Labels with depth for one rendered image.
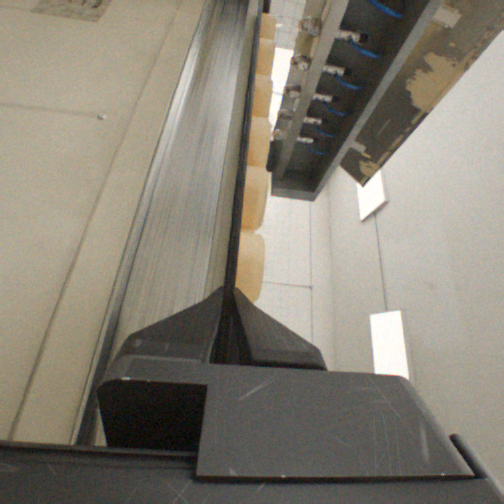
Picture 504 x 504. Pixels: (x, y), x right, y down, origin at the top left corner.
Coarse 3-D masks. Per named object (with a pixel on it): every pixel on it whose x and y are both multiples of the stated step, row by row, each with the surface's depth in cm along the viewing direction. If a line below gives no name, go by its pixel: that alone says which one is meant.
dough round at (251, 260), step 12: (240, 240) 15; (252, 240) 15; (264, 240) 16; (240, 252) 14; (252, 252) 15; (264, 252) 15; (240, 264) 14; (252, 264) 14; (264, 264) 15; (240, 276) 14; (252, 276) 14; (240, 288) 15; (252, 288) 15; (252, 300) 15
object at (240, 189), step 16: (256, 32) 20; (256, 48) 19; (256, 64) 18; (240, 160) 15; (240, 176) 14; (240, 192) 14; (240, 208) 13; (240, 224) 13; (224, 304) 11; (224, 320) 11; (224, 336) 11; (224, 352) 11
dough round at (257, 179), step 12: (252, 168) 18; (264, 168) 18; (252, 180) 17; (264, 180) 17; (252, 192) 17; (264, 192) 17; (252, 204) 17; (264, 204) 17; (252, 216) 17; (252, 228) 19
